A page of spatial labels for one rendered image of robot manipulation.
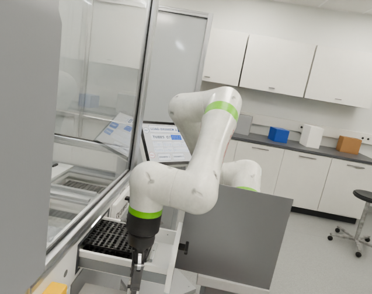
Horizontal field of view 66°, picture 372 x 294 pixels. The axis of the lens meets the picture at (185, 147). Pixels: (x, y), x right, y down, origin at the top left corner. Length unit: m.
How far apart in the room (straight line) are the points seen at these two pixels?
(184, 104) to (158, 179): 0.42
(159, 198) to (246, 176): 0.61
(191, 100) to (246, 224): 0.50
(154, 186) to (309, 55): 3.79
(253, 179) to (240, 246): 0.29
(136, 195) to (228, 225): 0.48
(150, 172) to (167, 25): 1.97
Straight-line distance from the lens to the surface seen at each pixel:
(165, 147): 1.85
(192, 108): 1.05
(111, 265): 1.03
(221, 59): 4.14
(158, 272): 1.01
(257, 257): 1.20
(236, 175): 1.28
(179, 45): 2.54
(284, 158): 4.00
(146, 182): 0.72
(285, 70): 4.24
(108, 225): 1.18
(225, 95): 1.00
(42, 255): 0.18
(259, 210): 1.11
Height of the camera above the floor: 1.48
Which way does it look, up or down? 12 degrees down
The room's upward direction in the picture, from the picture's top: 10 degrees clockwise
